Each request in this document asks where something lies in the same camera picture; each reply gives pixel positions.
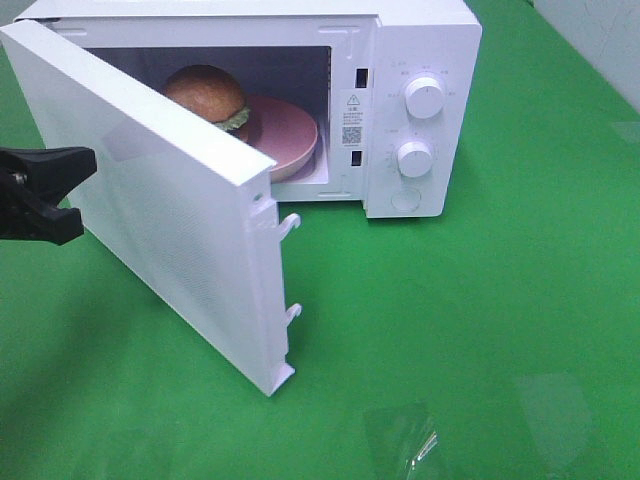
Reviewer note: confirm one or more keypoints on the white microwave oven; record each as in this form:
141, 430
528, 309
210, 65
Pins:
346, 63

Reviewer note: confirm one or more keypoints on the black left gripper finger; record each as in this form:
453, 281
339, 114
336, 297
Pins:
50, 224
49, 174

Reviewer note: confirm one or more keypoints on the lower white microwave knob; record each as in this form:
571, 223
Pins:
415, 159

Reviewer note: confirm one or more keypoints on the upper white microwave knob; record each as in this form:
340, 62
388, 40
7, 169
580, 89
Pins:
424, 96

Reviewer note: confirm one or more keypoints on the round white door button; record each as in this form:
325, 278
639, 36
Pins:
406, 200

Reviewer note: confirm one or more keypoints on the white microwave knob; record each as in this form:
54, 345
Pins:
424, 96
415, 159

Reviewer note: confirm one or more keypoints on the pink round plate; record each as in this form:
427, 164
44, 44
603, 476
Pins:
282, 131

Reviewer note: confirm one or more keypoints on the burger with lettuce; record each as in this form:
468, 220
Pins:
212, 94

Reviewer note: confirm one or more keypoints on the white microwave door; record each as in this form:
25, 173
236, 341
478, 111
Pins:
187, 207

